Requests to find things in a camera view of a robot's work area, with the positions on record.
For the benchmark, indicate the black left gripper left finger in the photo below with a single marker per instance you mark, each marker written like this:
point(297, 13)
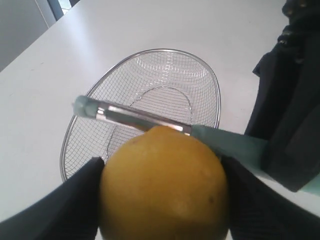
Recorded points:
point(70, 212)

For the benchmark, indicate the yellow lemon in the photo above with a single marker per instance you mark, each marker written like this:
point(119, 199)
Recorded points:
point(163, 199)

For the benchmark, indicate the teal handled vegetable peeler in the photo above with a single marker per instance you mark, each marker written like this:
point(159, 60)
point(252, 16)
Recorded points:
point(170, 138)

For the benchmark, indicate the oval wire mesh basket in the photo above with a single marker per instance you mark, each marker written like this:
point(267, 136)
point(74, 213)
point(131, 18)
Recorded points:
point(167, 82)

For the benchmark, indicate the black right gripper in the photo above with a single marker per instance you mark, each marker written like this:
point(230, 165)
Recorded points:
point(305, 37)

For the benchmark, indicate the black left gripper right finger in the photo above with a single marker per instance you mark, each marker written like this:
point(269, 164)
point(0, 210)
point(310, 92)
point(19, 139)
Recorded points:
point(259, 213)

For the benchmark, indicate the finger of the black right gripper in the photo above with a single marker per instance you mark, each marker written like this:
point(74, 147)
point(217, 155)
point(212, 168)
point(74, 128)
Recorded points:
point(287, 114)

